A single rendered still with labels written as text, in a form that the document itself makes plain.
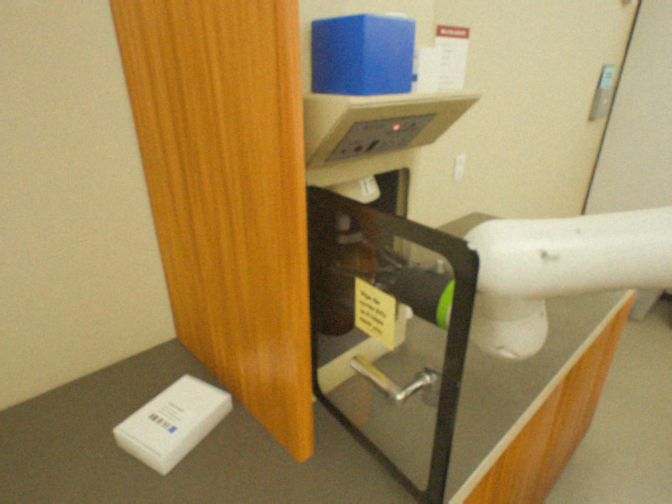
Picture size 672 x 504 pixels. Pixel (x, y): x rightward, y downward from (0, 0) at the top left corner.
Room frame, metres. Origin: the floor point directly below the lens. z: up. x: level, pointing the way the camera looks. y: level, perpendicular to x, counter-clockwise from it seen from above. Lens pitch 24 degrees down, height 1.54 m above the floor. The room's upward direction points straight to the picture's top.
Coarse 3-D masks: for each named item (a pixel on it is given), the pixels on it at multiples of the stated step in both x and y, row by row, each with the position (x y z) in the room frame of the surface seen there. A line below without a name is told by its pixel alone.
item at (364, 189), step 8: (368, 176) 0.76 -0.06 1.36; (336, 184) 0.73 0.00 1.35; (344, 184) 0.73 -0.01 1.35; (352, 184) 0.73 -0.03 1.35; (360, 184) 0.74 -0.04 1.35; (368, 184) 0.75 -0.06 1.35; (336, 192) 0.72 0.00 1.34; (344, 192) 0.72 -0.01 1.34; (352, 192) 0.72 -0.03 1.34; (360, 192) 0.73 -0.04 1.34; (368, 192) 0.74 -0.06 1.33; (376, 192) 0.77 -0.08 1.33; (360, 200) 0.73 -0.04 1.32; (368, 200) 0.74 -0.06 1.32
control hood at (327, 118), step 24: (312, 96) 0.57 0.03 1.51; (336, 96) 0.54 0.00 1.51; (360, 96) 0.54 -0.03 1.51; (384, 96) 0.57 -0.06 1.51; (408, 96) 0.60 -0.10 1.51; (432, 96) 0.64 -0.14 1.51; (456, 96) 0.68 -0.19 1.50; (480, 96) 0.73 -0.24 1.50; (312, 120) 0.57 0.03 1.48; (336, 120) 0.53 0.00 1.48; (360, 120) 0.56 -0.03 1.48; (432, 120) 0.70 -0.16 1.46; (456, 120) 0.76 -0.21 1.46; (312, 144) 0.57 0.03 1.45; (336, 144) 0.58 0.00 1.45; (408, 144) 0.73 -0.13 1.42
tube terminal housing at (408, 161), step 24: (312, 0) 0.63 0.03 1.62; (336, 0) 0.66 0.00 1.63; (360, 0) 0.70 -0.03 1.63; (384, 0) 0.73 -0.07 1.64; (408, 0) 0.77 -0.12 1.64; (432, 0) 0.82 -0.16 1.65; (312, 168) 0.63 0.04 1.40; (336, 168) 0.66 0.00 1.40; (360, 168) 0.70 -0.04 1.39; (384, 168) 0.74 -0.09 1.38; (408, 168) 0.80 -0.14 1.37; (408, 192) 0.80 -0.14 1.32; (408, 216) 0.80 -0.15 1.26
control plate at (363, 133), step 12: (372, 120) 0.58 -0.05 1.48; (384, 120) 0.60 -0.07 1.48; (396, 120) 0.62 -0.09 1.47; (408, 120) 0.64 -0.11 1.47; (420, 120) 0.67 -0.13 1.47; (348, 132) 0.57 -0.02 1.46; (360, 132) 0.59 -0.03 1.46; (372, 132) 0.61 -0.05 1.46; (384, 132) 0.63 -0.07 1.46; (396, 132) 0.66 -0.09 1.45; (408, 132) 0.68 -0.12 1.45; (348, 144) 0.60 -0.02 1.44; (360, 144) 0.62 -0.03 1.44; (396, 144) 0.70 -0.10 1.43; (336, 156) 0.60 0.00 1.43; (348, 156) 0.63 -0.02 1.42; (360, 156) 0.65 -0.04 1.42
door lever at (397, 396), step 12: (360, 360) 0.41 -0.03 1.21; (360, 372) 0.40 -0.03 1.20; (372, 372) 0.39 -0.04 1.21; (420, 372) 0.39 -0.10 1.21; (372, 384) 0.38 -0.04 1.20; (384, 384) 0.37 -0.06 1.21; (396, 384) 0.37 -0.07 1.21; (420, 384) 0.37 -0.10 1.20; (396, 396) 0.35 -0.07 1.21; (408, 396) 0.36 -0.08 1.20
